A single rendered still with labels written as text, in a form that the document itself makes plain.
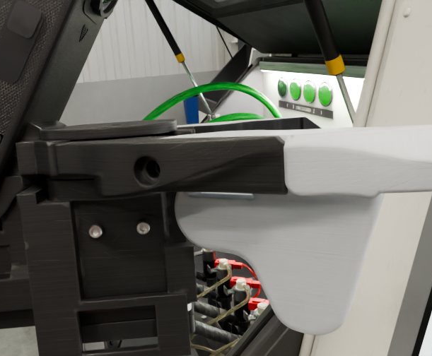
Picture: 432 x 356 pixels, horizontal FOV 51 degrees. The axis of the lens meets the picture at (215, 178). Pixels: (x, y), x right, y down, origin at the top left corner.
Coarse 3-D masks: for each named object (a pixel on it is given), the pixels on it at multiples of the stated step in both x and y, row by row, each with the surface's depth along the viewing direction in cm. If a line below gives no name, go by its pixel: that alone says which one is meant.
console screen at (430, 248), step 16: (416, 256) 41; (416, 272) 41; (416, 288) 41; (416, 304) 41; (400, 320) 42; (416, 320) 40; (400, 336) 42; (416, 336) 40; (400, 352) 42; (416, 352) 40
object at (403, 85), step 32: (384, 0) 48; (416, 0) 44; (384, 32) 49; (416, 32) 44; (384, 64) 48; (416, 64) 43; (384, 96) 47; (416, 96) 43; (416, 192) 42; (384, 224) 46; (416, 224) 42; (384, 256) 45; (384, 288) 45; (352, 320) 49; (384, 320) 45; (320, 352) 53; (352, 352) 48; (384, 352) 44
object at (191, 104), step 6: (192, 96) 684; (186, 102) 697; (192, 102) 688; (186, 108) 701; (192, 108) 691; (186, 114) 708; (192, 114) 695; (198, 114) 692; (186, 120) 716; (192, 120) 699; (198, 120) 695
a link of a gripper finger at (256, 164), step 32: (64, 160) 14; (96, 160) 13; (128, 160) 12; (160, 160) 12; (192, 160) 12; (224, 160) 12; (256, 160) 12; (96, 192) 14; (128, 192) 13; (224, 192) 13; (256, 192) 12
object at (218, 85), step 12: (204, 84) 81; (216, 84) 81; (228, 84) 82; (240, 84) 83; (180, 96) 80; (252, 96) 85; (264, 96) 85; (156, 108) 79; (168, 108) 80; (276, 108) 87
